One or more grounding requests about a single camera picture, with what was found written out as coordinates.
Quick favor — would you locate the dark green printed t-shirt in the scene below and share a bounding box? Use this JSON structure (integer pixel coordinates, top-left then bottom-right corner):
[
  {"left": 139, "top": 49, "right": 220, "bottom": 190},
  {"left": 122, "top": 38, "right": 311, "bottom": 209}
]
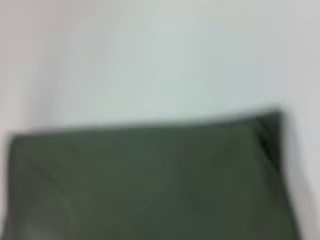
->
[{"left": 4, "top": 106, "right": 302, "bottom": 240}]

